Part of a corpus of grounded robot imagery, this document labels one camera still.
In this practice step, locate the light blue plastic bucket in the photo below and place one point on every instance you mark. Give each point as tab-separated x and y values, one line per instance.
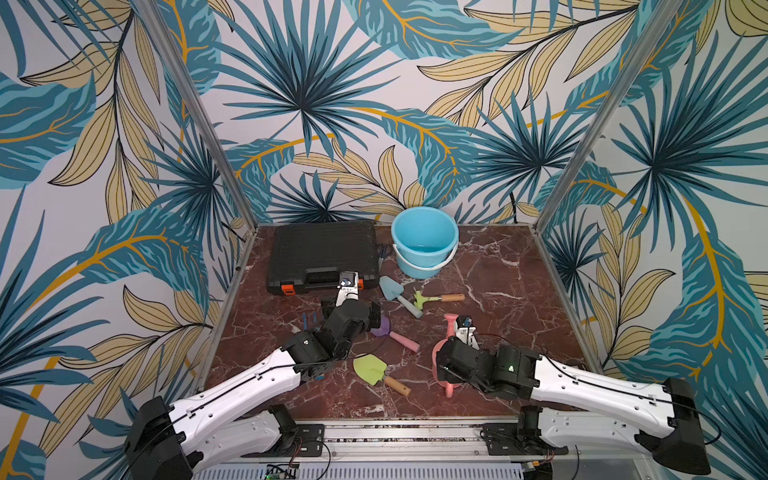
425	240

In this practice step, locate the blue toy fork yellow handle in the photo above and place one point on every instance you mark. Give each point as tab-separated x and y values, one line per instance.
309	319

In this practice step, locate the aluminium front rail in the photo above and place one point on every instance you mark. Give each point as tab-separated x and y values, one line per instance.
452	448

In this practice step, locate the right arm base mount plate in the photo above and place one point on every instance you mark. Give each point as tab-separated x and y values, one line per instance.
503	439

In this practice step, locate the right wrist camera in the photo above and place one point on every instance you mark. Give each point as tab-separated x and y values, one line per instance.
465	331

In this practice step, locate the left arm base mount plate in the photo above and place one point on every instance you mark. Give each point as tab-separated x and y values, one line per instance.
305	442

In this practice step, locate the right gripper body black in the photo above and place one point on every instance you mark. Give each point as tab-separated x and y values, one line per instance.
455	345

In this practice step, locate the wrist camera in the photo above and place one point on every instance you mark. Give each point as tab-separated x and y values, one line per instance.
348	287
465	331

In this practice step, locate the blue handled scissors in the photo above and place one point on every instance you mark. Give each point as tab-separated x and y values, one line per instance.
384	251

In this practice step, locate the aluminium corner post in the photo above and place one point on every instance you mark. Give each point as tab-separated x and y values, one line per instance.
163	41
658	22

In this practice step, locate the purple toy scoop pink handle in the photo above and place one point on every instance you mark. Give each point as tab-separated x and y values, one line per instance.
385	330

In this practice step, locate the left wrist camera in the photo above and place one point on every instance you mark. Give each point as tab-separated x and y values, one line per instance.
348	287

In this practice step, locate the black plastic tool case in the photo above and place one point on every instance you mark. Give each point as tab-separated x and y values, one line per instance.
311	256

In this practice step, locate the teal toy trowel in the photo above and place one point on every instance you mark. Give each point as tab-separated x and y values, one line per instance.
393	291

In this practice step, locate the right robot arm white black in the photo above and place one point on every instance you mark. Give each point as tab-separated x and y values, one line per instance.
658	419

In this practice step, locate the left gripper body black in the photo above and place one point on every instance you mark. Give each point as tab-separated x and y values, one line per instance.
374	321

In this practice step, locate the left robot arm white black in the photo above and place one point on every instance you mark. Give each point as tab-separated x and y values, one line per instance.
180	439

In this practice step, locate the green toy shovel wooden handle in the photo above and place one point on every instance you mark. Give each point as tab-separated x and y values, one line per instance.
373	370

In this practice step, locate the green toy rake wooden handle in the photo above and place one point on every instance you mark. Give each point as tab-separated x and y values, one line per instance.
420	299

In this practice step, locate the left aluminium corner post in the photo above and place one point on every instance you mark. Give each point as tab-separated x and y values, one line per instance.
163	41

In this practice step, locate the pink toy watering can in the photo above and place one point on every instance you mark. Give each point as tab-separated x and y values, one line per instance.
441	356

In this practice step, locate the right aluminium corner post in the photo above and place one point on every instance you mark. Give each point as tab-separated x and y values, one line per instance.
658	22

